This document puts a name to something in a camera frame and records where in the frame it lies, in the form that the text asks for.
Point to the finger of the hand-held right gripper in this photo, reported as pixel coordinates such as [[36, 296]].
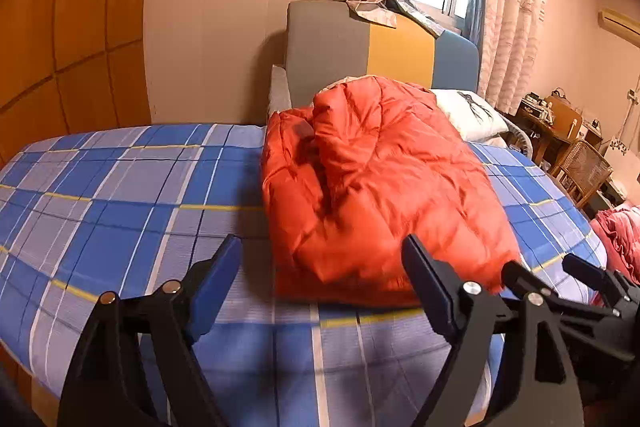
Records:
[[587, 274], [517, 277]]

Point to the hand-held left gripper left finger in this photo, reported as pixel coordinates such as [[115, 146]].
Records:
[[215, 287]]

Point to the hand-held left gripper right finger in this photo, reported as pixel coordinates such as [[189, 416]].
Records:
[[435, 292]]

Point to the orange puffer jacket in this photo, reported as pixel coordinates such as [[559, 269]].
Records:
[[380, 187]]

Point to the pink blanket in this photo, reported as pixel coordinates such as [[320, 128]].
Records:
[[617, 232]]

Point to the bed with blue plaid sheet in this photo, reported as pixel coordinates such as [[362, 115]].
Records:
[[125, 232]]

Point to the wicker chair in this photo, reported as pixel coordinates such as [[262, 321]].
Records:
[[585, 164]]

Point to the wooden bedside table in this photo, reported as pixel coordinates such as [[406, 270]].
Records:
[[540, 122]]

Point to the white pillow with deer print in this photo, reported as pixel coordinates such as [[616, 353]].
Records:
[[470, 117]]

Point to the grey yellow blue headboard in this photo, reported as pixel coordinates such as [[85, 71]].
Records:
[[325, 47]]

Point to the patterned beige curtain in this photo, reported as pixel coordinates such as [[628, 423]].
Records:
[[515, 7]]

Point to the wooden wardrobe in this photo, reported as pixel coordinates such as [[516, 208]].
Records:
[[75, 7]]

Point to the wall air conditioner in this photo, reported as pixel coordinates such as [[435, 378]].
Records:
[[622, 23]]

